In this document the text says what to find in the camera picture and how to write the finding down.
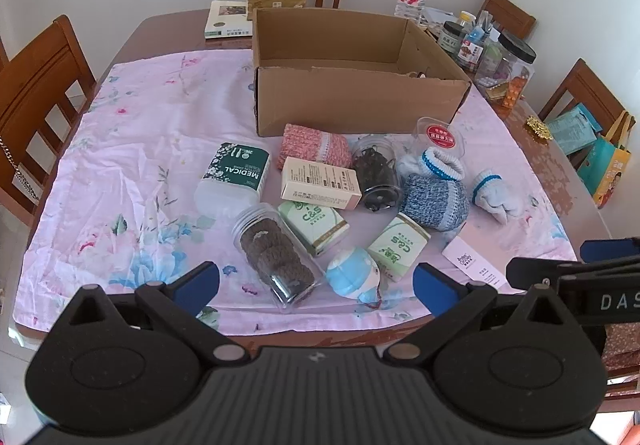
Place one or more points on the clear container red label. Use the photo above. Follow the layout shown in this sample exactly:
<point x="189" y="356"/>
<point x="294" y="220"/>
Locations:
<point x="440" y="132"/>

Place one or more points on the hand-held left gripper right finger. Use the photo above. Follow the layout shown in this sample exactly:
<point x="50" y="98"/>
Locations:
<point x="435" y="290"/>

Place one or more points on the pink floral cloth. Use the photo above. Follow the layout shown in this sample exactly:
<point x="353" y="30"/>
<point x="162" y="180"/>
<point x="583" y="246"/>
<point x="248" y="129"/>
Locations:
<point x="125" y="175"/>

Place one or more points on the large clear jar black lid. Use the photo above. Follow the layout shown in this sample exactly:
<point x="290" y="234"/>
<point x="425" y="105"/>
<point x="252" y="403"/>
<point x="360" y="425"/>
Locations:
<point x="515" y="60"/>

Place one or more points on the brown patterned cloth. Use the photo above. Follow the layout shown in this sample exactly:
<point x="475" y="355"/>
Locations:
<point x="622" y="345"/>

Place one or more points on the snack jar red label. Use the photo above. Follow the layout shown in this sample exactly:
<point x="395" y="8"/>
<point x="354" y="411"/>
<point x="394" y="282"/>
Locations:
<point x="471" y="54"/>

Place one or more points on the clear jar of tea leaves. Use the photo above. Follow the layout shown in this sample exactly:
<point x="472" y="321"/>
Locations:
<point x="377" y="175"/>

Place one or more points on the brown cardboard box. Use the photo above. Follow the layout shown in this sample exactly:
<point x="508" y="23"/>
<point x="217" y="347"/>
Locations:
<point x="350" y="75"/>

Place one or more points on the clear jar of brown biscuits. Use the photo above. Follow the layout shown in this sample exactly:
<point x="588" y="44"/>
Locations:
<point x="275" y="255"/>

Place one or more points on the green tissue packet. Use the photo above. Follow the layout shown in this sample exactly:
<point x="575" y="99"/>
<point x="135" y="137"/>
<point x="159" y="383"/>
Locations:
<point x="400" y="245"/>
<point x="312" y="227"/>

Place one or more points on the white bottle green label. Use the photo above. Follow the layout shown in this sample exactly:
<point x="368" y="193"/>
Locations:
<point x="235" y="175"/>

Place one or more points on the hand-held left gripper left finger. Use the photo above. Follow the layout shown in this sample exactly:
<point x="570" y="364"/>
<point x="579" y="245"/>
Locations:
<point x="197" y="282"/>

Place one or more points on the teal packet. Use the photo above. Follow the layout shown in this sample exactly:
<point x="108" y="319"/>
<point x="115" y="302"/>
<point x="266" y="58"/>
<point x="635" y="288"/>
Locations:
<point x="570" y="127"/>

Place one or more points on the orange pill blister pack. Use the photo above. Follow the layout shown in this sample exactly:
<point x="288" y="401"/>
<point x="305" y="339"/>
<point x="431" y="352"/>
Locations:
<point x="515" y="94"/>

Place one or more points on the blue white plush toy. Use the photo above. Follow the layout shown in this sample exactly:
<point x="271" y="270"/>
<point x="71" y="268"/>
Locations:
<point x="352" y="275"/>

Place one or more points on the gold trivet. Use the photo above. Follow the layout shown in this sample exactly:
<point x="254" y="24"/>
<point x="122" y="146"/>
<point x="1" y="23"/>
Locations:
<point x="538" y="129"/>

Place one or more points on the silver pill blister pack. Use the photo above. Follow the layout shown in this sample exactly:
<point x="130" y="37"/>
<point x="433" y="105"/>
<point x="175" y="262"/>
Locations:
<point x="490" y="87"/>

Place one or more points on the dark-lid jar green label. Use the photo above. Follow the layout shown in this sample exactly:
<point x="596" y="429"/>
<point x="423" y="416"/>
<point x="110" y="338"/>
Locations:
<point x="452" y="40"/>

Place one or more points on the blue grey knitted sock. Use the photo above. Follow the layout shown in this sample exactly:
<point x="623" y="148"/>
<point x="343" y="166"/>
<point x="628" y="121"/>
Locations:
<point x="435" y="202"/>

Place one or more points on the teal yellow tote bag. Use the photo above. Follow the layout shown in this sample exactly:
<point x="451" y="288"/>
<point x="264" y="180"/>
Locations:
<point x="607" y="165"/>

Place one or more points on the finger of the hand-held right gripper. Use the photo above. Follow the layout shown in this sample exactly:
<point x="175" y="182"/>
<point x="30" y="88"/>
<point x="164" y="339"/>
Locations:
<point x="610" y="249"/>
<point x="530" y="270"/>

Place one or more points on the beige carton box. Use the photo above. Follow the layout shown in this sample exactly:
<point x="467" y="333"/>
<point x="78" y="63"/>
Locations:
<point x="320" y="182"/>

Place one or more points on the white papers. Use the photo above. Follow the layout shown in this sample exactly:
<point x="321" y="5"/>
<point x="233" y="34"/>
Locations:
<point x="440" y="17"/>

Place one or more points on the small green bottle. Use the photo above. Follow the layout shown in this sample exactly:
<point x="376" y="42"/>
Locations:
<point x="491" y="54"/>

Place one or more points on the yellow-lid bottle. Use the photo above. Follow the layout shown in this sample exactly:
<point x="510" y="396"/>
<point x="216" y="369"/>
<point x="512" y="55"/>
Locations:
<point x="467" y="20"/>

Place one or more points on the white sock blue band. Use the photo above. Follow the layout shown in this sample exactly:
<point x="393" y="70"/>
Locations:
<point x="495" y="197"/>
<point x="435" y="165"/>

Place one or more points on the brown wooden desktop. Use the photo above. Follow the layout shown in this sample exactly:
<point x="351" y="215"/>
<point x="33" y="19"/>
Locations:
<point x="175" y="40"/>

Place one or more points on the white book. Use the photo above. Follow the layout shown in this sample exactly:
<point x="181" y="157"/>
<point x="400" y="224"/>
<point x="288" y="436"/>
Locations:
<point x="227" y="20"/>

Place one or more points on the pale pink carton box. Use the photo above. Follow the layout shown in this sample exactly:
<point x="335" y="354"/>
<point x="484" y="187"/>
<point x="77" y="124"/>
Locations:
<point x="475" y="262"/>

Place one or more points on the pink knitted cloth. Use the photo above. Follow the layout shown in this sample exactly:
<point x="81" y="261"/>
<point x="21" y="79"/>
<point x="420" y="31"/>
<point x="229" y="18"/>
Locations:
<point x="315" y="142"/>

